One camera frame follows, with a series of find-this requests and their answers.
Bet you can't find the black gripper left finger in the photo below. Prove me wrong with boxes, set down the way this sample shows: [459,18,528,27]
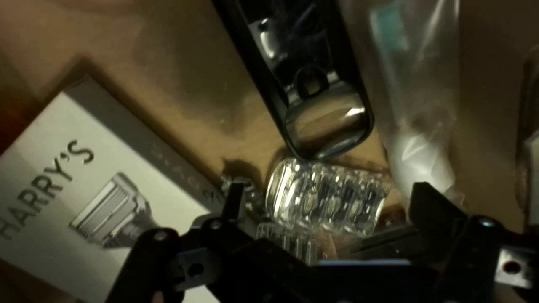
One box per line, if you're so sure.
[107,182,250,303]

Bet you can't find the brown cardboard box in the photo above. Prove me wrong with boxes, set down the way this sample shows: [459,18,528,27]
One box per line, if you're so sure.
[0,0,538,229]

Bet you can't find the white Harry's razor box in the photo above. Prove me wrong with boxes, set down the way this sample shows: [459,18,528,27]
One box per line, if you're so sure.
[0,77,225,303]

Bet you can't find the black electric shaver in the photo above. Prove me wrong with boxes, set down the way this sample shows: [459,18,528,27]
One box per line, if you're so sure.
[213,0,375,160]

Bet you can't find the clear plastic bag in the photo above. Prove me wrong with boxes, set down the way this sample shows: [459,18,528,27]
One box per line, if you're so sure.
[336,0,469,199]

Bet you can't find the clear plastic comb attachment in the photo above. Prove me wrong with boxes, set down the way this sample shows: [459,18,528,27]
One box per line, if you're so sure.
[257,158,393,264]

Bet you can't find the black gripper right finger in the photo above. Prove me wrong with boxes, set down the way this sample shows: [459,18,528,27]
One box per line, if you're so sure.
[410,182,539,303]

